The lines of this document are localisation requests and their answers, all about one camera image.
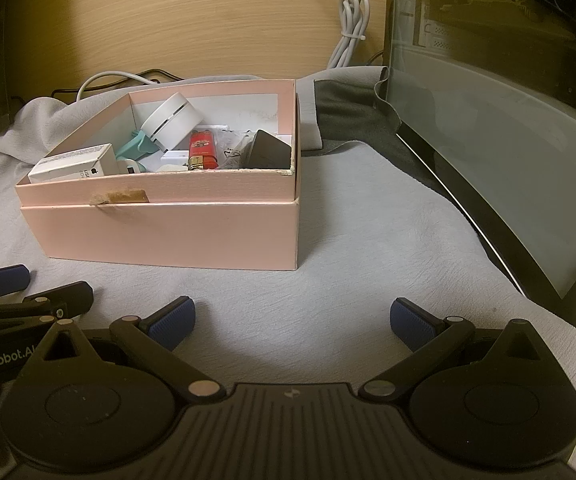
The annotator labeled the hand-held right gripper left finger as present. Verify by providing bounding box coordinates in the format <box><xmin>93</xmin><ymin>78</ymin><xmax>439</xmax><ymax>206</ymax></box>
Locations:
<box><xmin>32</xmin><ymin>297</ymin><xmax>223</xmax><ymax>405</ymax></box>

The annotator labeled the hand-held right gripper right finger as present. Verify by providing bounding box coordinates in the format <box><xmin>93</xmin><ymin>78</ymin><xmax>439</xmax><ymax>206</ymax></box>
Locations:
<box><xmin>359</xmin><ymin>298</ymin><xmax>549</xmax><ymax>403</ymax></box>

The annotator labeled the pink cardboard box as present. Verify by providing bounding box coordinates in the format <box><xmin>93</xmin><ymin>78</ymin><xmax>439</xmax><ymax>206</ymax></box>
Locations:
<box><xmin>14</xmin><ymin>78</ymin><xmax>302</xmax><ymax>272</ymax></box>

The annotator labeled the small white box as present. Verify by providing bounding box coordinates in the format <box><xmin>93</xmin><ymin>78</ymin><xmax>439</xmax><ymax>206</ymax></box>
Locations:
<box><xmin>27</xmin><ymin>143</ymin><xmax>119</xmax><ymax>185</ymax></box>

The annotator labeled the teal plastic clip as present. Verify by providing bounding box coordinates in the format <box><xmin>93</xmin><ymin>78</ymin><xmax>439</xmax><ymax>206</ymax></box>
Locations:
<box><xmin>116</xmin><ymin>128</ymin><xmax>162</xmax><ymax>162</ymax></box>

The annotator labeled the red lighter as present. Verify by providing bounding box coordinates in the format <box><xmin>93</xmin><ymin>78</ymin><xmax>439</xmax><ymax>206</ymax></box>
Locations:
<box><xmin>187</xmin><ymin>129</ymin><xmax>218</xmax><ymax>171</ymax></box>

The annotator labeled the clear plastic bag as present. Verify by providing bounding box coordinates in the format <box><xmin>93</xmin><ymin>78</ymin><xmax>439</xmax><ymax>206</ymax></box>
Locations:
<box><xmin>215</xmin><ymin>130</ymin><xmax>256</xmax><ymax>170</ymax></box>

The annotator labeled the dark grey block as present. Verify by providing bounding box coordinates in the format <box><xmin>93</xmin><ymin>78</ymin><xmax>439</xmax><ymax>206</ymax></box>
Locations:
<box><xmin>240</xmin><ymin>128</ymin><xmax>293</xmax><ymax>169</ymax></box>

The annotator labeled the white round device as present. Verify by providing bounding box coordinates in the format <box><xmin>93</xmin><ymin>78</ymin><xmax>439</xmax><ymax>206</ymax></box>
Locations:
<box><xmin>140</xmin><ymin>92</ymin><xmax>205</xmax><ymax>152</ymax></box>

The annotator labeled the light grey cloth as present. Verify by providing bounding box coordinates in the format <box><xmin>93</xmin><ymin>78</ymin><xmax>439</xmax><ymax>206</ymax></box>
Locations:
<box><xmin>0</xmin><ymin>66</ymin><xmax>576</xmax><ymax>480</ymax></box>

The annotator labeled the dark grey cloth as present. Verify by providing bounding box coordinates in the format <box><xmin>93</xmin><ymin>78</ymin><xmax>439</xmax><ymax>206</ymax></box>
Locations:
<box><xmin>312</xmin><ymin>65</ymin><xmax>471</xmax><ymax>203</ymax></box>

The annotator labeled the computer case with glass panel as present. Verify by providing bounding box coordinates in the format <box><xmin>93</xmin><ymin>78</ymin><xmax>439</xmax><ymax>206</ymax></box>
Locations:
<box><xmin>382</xmin><ymin>0</ymin><xmax>576</xmax><ymax>327</ymax></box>

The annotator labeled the thin white cable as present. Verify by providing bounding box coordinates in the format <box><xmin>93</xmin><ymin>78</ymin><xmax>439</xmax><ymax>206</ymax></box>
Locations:
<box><xmin>75</xmin><ymin>70</ymin><xmax>165</xmax><ymax>104</ymax></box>

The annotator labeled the white power cable with plug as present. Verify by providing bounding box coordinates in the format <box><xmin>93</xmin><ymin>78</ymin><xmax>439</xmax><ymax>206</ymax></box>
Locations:
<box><xmin>322</xmin><ymin>0</ymin><xmax>370</xmax><ymax>69</ymax></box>

